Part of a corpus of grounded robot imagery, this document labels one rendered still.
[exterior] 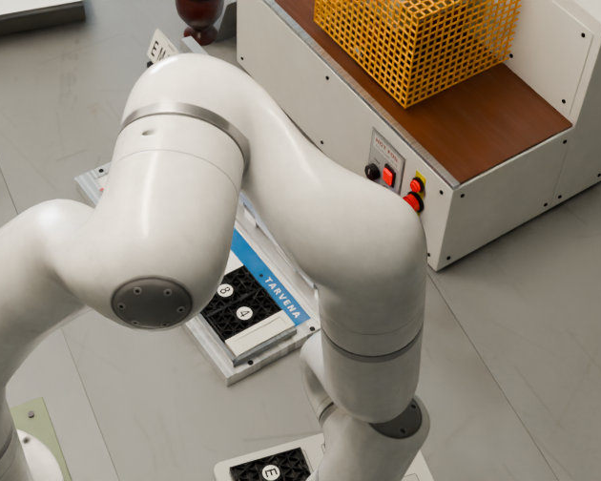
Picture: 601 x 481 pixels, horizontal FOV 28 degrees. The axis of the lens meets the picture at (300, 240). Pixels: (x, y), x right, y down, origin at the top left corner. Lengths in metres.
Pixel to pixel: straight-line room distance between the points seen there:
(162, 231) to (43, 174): 1.11
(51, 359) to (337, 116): 0.56
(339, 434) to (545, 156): 0.70
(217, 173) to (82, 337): 0.88
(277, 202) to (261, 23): 1.06
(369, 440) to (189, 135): 0.42
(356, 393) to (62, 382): 0.71
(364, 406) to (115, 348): 0.70
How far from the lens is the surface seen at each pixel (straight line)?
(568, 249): 1.89
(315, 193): 0.89
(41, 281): 0.97
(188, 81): 0.92
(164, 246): 0.83
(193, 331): 1.70
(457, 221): 1.74
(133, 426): 1.65
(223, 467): 1.60
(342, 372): 1.04
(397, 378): 1.05
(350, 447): 1.21
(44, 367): 1.71
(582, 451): 1.68
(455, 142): 1.72
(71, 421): 1.66
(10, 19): 2.17
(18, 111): 2.04
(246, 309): 1.71
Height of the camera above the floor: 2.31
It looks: 51 degrees down
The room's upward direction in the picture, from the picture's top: 4 degrees clockwise
